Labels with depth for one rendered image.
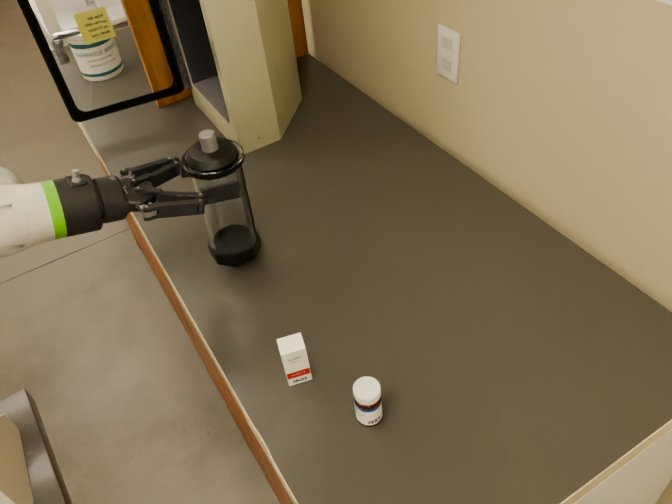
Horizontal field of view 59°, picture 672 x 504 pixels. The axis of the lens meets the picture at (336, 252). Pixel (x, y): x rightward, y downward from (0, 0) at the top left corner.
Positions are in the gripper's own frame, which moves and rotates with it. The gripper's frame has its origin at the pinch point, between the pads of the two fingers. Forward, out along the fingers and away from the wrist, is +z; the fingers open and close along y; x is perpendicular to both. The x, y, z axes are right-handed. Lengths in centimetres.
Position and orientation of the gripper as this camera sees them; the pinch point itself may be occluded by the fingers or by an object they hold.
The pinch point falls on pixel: (214, 178)
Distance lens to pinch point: 109.4
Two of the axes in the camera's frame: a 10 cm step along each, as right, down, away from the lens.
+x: -1.1, 7.9, 6.0
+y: -5.2, -5.6, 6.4
